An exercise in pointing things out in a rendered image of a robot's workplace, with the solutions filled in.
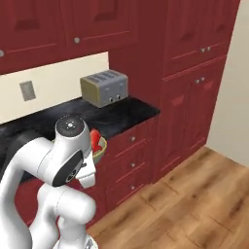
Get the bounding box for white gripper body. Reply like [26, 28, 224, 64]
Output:
[78, 158, 97, 190]

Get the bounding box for red bell pepper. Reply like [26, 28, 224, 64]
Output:
[89, 128, 104, 154]

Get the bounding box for red drawer front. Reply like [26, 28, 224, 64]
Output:
[105, 142, 154, 185]
[106, 167, 153, 212]
[104, 117, 158, 160]

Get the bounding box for grey four-slot toaster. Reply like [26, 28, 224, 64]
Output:
[80, 68, 129, 109]

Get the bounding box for long red tall-cabinet door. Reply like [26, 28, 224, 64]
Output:
[155, 71, 202, 179]
[182, 54, 228, 158]

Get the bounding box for short red tall-cabinet door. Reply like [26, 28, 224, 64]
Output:
[162, 0, 208, 79]
[203, 0, 243, 64]

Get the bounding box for grey wall outlet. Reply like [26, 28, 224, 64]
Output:
[18, 80, 37, 102]

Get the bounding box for red wall cupboard door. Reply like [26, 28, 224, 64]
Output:
[60, 0, 141, 61]
[0, 0, 66, 76]

